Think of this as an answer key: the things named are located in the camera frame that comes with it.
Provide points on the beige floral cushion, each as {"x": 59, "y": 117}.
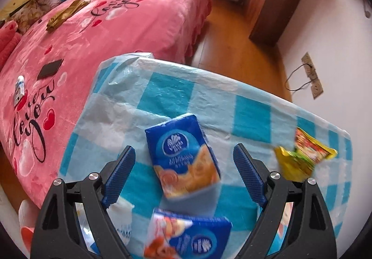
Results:
{"x": 26, "y": 15}

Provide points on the gold cloth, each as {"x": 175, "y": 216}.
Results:
{"x": 66, "y": 13}

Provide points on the blue checkered tablecloth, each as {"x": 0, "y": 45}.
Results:
{"x": 247, "y": 108}

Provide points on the pink bed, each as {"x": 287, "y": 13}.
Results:
{"x": 116, "y": 15}

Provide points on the plain pink pillow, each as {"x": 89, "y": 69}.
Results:
{"x": 8, "y": 48}

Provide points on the black phone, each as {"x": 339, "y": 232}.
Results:
{"x": 50, "y": 69}

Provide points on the yellow snack packet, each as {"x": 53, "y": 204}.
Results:
{"x": 302, "y": 151}

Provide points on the brown wooden cabinet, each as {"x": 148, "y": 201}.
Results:
{"x": 276, "y": 0}

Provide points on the pink heart print pillow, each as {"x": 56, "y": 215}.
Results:
{"x": 8, "y": 29}

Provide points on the wall socket strip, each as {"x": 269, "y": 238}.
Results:
{"x": 313, "y": 77}

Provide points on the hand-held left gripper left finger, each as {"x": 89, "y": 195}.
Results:
{"x": 119, "y": 177}

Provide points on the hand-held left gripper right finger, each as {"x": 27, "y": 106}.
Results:
{"x": 247, "y": 171}

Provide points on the white yogurt bottle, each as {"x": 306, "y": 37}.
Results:
{"x": 122, "y": 215}

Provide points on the cartoon wet wipes pack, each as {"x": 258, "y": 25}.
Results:
{"x": 283, "y": 224}

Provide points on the blue tissue packet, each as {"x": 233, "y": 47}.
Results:
{"x": 180, "y": 154}
{"x": 197, "y": 241}

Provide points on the small white tube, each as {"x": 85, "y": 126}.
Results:
{"x": 19, "y": 90}

